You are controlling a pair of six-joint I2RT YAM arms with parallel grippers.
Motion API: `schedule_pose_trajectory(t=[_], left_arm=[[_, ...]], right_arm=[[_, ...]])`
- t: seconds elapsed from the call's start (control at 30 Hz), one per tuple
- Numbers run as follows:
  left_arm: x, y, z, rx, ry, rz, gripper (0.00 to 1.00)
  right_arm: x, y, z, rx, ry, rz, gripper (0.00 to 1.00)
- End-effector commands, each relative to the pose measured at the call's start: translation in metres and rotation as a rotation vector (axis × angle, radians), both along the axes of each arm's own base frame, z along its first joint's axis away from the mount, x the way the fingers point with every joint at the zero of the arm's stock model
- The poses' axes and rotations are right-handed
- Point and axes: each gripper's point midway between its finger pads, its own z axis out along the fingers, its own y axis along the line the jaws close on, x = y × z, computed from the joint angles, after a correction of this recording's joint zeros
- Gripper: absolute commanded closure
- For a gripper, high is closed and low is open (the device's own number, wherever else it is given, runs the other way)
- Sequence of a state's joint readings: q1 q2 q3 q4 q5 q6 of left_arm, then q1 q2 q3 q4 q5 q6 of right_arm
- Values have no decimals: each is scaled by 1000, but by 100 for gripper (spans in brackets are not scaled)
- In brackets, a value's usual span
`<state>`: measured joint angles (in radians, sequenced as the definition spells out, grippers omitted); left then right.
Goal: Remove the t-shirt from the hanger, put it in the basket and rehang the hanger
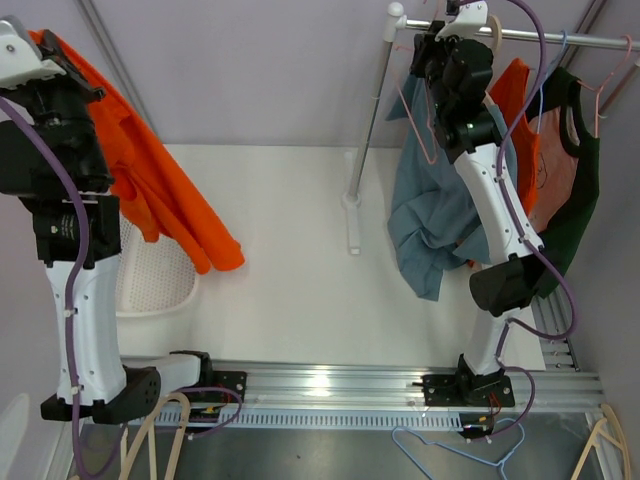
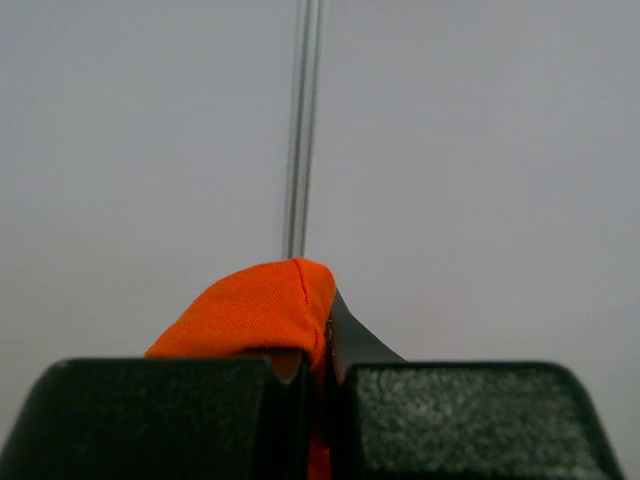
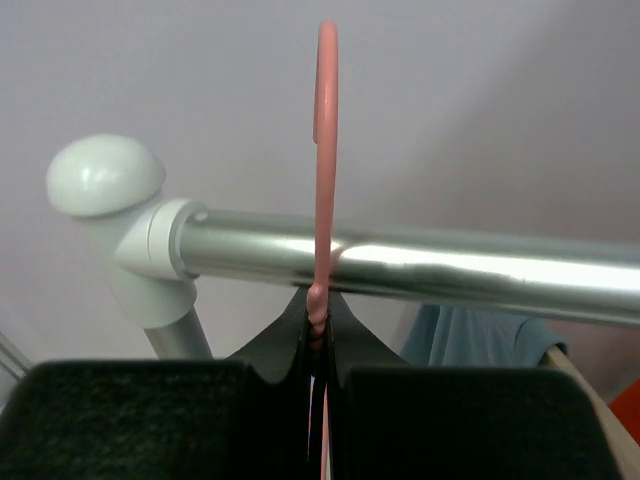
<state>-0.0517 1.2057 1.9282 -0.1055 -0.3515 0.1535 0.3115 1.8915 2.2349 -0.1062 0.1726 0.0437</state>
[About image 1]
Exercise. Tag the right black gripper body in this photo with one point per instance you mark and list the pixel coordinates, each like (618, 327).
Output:
(430, 62)

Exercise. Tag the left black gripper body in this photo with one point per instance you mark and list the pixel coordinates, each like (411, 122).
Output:
(67, 95)

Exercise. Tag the pink wire hanger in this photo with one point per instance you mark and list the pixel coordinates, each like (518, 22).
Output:
(431, 159)

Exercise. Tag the orange t shirt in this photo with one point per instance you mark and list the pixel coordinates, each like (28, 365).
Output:
(509, 93)
(155, 194)

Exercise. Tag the blue grey t shirt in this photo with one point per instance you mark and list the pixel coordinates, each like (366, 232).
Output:
(433, 225)

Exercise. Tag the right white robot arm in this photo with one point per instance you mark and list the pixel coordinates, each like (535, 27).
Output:
(470, 137)

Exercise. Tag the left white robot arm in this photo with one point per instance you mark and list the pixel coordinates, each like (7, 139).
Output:
(52, 162)

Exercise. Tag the green and pink shirt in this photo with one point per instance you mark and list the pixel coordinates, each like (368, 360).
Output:
(568, 170)

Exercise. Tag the wooden hanger bottom right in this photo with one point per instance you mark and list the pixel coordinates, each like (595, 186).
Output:
(606, 449)

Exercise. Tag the metal clothes rack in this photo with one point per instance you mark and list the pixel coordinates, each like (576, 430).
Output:
(396, 21)

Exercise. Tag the white plastic laundry basket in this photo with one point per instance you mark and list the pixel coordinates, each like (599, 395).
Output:
(153, 278)

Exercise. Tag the wooden hangers bottom left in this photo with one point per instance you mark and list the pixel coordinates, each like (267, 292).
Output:
(147, 434)

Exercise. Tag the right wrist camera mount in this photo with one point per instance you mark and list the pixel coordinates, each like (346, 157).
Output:
(471, 17)

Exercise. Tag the wooden hanger on rail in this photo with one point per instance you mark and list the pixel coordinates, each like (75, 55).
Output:
(495, 27)

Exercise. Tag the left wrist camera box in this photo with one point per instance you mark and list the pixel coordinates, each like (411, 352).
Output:
(21, 60)

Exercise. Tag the blue wire hanger on rail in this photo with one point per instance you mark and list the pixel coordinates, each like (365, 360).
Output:
(550, 69)

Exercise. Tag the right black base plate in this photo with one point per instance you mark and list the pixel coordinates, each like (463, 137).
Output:
(466, 390)

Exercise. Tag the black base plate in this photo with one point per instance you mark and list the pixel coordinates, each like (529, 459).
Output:
(233, 380)
(466, 390)

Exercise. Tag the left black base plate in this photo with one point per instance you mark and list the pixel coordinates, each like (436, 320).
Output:
(233, 380)

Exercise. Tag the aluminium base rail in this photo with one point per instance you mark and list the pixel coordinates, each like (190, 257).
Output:
(333, 363)

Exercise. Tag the blue wire hanger on floor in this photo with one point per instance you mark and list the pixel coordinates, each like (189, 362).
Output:
(498, 465)

